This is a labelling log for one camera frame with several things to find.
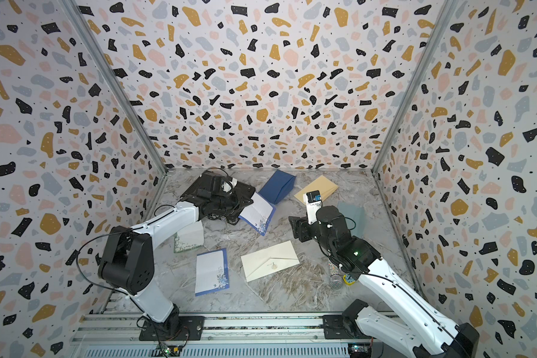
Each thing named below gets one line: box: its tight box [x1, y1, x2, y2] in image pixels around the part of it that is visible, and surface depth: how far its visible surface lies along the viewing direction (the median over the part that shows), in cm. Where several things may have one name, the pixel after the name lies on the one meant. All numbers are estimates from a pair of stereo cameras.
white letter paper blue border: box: [195, 247, 230, 297], surface depth 89 cm
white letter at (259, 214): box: [237, 192, 276, 237], surface depth 89 cm
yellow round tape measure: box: [343, 272, 356, 286], surface depth 85 cm
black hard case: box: [180, 170, 256, 226], surface depth 77 cm
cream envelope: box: [240, 240, 300, 283], surface depth 91 cm
